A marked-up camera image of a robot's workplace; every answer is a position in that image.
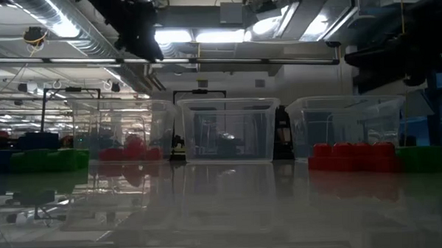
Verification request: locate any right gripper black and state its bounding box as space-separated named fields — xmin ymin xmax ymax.
xmin=344 ymin=13 xmax=442 ymax=95

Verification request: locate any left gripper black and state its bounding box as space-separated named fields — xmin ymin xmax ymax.
xmin=87 ymin=0 xmax=165 ymax=66

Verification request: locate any green toy block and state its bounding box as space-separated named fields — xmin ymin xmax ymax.
xmin=76 ymin=149 xmax=91 ymax=169
xmin=394 ymin=144 xmax=442 ymax=174
xmin=9 ymin=146 xmax=80 ymax=174

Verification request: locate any large red toy block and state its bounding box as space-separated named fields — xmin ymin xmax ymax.
xmin=123 ymin=132 xmax=149 ymax=162

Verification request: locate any ceiling light panel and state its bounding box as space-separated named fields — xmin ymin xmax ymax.
xmin=153 ymin=27 xmax=193 ymax=46
xmin=194 ymin=28 xmax=247 ymax=46
xmin=251 ymin=15 xmax=290 ymax=38

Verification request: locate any clear plastic bin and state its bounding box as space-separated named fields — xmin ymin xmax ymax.
xmin=176 ymin=96 xmax=284 ymax=167
xmin=69 ymin=96 xmax=180 ymax=168
xmin=284 ymin=93 xmax=408 ymax=163

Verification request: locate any grey ceiling box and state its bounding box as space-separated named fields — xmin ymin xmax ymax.
xmin=219 ymin=1 xmax=245 ymax=26

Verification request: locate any black yellow device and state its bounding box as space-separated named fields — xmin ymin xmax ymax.
xmin=170 ymin=133 xmax=188 ymax=162

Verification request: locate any distant black rig frame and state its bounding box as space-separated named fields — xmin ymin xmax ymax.
xmin=38 ymin=85 xmax=103 ymax=133
xmin=171 ymin=87 xmax=228 ymax=105

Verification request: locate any silver ventilation duct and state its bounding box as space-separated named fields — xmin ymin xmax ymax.
xmin=2 ymin=0 xmax=158 ymax=99

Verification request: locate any black overhead frame bar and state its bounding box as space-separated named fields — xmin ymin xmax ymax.
xmin=0 ymin=40 xmax=342 ymax=78

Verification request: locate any yellow black cable reel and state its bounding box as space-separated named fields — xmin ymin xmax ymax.
xmin=21 ymin=25 xmax=50 ymax=50

